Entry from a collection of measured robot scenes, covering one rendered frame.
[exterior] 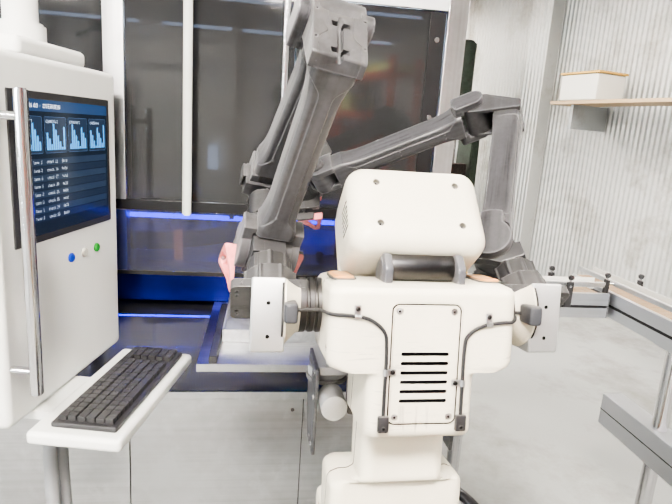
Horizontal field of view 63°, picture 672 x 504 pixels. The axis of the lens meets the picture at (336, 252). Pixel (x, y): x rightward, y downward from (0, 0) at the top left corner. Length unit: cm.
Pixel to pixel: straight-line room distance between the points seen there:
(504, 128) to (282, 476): 135
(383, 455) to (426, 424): 11
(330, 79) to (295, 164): 14
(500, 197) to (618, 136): 477
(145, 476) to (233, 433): 32
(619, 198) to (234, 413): 459
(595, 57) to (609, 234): 173
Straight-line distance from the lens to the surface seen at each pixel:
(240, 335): 148
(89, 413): 131
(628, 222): 571
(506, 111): 125
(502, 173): 113
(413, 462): 92
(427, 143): 128
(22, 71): 127
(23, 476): 211
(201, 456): 196
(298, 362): 137
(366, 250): 78
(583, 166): 606
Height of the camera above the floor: 144
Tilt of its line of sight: 12 degrees down
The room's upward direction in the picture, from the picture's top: 4 degrees clockwise
